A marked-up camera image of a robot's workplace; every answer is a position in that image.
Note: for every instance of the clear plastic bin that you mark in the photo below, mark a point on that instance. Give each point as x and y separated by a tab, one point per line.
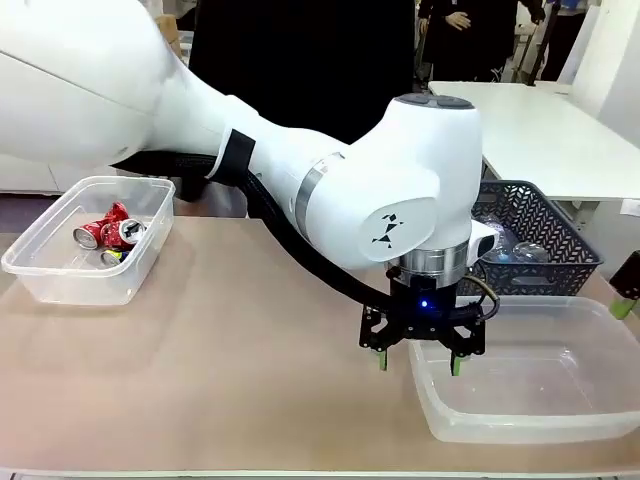
525	410
50	280

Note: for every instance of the white table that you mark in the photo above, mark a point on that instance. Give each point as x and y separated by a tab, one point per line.
545	135

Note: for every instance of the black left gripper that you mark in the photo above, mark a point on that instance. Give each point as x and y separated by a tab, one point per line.
425	310

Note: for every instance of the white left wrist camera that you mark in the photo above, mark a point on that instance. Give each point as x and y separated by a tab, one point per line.
486	241

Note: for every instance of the person in black top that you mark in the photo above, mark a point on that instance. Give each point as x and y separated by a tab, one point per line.
310	65

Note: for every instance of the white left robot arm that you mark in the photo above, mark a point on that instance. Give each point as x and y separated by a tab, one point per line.
250	150

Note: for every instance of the crushed red soda can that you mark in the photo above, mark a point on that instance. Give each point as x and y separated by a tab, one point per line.
116	212

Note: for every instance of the grey lattice plastic basket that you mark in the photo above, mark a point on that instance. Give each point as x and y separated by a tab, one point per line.
550	220

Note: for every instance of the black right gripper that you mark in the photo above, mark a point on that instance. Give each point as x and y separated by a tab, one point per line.
629	277

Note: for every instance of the clear plastic bottle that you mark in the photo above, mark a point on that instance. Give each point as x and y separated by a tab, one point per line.
500	247
532	251

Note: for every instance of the red can with top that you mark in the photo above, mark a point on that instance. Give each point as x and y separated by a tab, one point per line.
127	232

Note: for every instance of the background person's hand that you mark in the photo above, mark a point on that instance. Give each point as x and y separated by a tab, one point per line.
458	21

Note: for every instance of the background person in black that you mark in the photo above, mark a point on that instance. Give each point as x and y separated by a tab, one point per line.
480	45

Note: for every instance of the black stand pole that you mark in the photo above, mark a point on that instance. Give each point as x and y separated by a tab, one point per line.
531	50

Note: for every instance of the blue yellow can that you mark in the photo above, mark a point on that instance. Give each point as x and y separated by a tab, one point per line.
112	257

